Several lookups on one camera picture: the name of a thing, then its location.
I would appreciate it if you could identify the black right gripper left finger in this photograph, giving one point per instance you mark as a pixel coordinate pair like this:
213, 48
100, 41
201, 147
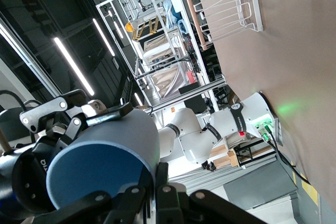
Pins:
105, 203

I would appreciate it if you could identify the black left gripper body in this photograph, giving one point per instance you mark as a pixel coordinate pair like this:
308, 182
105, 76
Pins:
34, 171

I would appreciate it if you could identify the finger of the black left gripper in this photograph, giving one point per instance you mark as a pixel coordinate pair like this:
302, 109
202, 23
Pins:
110, 113

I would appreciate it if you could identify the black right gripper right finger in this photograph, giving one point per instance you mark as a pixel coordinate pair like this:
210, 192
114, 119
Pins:
183, 208

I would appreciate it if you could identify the blue plastic cup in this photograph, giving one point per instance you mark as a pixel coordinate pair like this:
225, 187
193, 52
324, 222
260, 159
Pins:
110, 140

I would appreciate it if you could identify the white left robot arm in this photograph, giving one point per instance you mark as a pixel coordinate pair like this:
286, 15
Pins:
194, 129

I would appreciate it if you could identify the white ceiling light strip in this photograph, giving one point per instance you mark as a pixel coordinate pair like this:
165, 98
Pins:
103, 37
138, 98

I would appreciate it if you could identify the beige curtain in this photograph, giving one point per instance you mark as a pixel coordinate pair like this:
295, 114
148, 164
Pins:
165, 82

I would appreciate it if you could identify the wooden crate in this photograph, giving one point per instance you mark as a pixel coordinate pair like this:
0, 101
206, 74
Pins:
232, 157

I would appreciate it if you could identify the dark grey floor mat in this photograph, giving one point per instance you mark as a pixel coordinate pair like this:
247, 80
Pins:
260, 184

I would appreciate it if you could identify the red box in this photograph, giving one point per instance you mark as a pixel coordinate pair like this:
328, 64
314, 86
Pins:
190, 76

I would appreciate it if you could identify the yellow hard hat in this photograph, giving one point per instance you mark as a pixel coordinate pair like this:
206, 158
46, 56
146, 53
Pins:
129, 27

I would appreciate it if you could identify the brown table cover sheet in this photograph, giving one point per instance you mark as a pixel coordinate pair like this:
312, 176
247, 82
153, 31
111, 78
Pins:
288, 64

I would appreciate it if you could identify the white metal shelving frame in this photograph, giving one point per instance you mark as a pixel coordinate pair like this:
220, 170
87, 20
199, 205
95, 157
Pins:
189, 96

